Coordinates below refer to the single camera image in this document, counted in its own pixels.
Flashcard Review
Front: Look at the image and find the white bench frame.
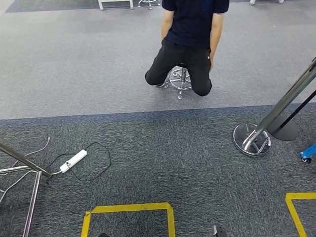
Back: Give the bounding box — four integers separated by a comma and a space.
97, 0, 134, 12

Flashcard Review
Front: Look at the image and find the black pole stand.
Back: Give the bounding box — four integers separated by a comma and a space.
266, 90, 316, 142

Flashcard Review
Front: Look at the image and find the chrome stanchion post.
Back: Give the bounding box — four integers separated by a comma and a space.
232, 57, 316, 158

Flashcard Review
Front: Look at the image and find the yellow floor tape square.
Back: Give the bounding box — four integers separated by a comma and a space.
80, 202, 176, 237

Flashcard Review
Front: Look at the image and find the stainless steel workbench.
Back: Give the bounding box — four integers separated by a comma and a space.
0, 141, 52, 237

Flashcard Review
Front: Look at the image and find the blue metal shelf rack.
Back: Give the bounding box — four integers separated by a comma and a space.
299, 144, 316, 164

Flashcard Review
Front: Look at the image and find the white power strip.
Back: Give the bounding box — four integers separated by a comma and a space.
60, 149, 88, 174

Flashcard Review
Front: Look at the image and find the person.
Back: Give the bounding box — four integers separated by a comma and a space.
145, 0, 230, 97

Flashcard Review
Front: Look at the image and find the black power strip cable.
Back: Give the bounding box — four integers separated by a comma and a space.
44, 142, 112, 183

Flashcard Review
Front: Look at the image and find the white floor cable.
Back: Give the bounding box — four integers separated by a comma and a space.
0, 136, 63, 203

